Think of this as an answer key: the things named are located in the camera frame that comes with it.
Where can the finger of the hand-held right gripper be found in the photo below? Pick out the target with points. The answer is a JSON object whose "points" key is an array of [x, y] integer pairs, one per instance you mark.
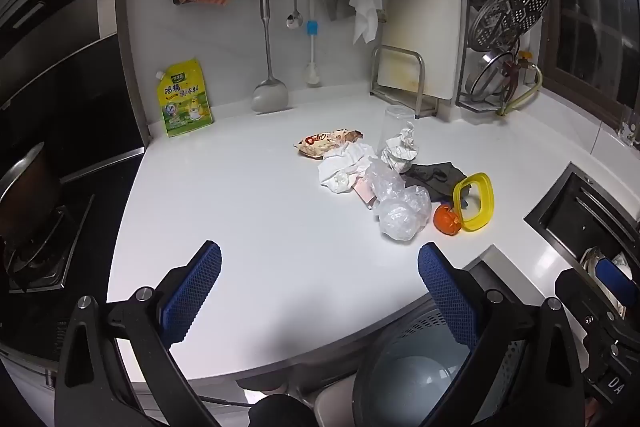
{"points": [[615, 276], [575, 292]]}

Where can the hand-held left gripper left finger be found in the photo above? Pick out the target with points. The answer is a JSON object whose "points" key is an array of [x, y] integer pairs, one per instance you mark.
{"points": [[192, 292]]}

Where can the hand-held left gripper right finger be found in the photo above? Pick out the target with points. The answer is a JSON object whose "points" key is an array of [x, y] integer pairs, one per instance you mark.
{"points": [[450, 297]]}

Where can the orange tangerine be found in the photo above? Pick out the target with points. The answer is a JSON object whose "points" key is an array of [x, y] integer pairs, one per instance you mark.
{"points": [[445, 219]]}

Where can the grey perforated basket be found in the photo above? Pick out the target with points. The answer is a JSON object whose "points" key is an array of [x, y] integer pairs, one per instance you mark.
{"points": [[410, 372]]}

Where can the clear plastic bag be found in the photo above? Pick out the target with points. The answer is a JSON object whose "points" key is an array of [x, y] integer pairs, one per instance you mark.
{"points": [[400, 212]]}

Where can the yellow plastic lid frame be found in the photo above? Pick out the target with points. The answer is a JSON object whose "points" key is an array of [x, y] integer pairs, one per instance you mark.
{"points": [[487, 202]]}

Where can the dark grey cloth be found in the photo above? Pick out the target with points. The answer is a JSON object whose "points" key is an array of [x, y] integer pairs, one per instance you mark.
{"points": [[435, 179]]}

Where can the pink wrapper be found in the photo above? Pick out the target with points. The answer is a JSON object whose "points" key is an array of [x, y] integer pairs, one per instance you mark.
{"points": [[364, 192]]}

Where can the white paper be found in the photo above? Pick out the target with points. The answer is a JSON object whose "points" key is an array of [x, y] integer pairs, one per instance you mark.
{"points": [[400, 149]]}

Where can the white tissue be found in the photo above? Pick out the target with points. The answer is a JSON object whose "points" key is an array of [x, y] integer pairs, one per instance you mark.
{"points": [[342, 169]]}

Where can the clear plastic cup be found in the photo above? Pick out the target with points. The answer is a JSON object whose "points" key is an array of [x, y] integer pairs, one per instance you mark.
{"points": [[395, 119]]}

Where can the red and white snack wrapper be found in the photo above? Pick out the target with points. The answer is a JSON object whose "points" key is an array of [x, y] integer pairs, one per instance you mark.
{"points": [[325, 141]]}

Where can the steel kitchen sink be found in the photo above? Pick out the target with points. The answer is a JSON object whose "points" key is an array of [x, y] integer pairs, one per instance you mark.
{"points": [[565, 217]]}

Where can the steel gas stove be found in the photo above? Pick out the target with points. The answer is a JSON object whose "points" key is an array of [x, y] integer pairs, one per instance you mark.
{"points": [[50, 267]]}

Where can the person's dark pants leg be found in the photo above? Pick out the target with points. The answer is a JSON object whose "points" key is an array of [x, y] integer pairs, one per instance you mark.
{"points": [[280, 414]]}

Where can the yellow seasoning pouch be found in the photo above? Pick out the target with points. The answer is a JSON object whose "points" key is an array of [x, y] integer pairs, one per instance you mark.
{"points": [[187, 102]]}

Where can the brown cooking pot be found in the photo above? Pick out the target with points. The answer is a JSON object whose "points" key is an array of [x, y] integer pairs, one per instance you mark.
{"points": [[30, 192]]}

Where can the steel spatula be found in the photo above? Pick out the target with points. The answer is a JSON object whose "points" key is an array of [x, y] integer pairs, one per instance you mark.
{"points": [[270, 97]]}

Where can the small steel pot lid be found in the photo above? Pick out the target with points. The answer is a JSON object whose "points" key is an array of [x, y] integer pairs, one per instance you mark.
{"points": [[487, 77]]}

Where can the steel cutting board holder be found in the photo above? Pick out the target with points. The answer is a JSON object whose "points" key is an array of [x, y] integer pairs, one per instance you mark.
{"points": [[422, 72]]}

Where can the red and yellow gas valve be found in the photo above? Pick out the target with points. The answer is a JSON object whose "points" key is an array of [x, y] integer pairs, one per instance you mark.
{"points": [[515, 66]]}

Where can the dark framed window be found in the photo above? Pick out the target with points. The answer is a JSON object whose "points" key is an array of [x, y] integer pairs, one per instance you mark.
{"points": [[585, 32]]}

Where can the black range hood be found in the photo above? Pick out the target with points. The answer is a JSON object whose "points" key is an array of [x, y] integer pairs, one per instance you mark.
{"points": [[60, 57]]}

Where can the white cutting board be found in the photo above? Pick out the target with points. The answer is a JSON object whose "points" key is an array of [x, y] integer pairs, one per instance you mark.
{"points": [[425, 22]]}

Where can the perforated steel steamer plate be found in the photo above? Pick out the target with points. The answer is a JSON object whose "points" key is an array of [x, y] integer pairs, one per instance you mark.
{"points": [[510, 12]]}

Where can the blue and white bottle brush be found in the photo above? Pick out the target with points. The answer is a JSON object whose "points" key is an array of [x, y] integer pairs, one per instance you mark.
{"points": [[312, 29]]}

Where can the white hanging cloth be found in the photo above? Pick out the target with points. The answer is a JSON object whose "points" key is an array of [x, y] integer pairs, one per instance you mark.
{"points": [[365, 7]]}

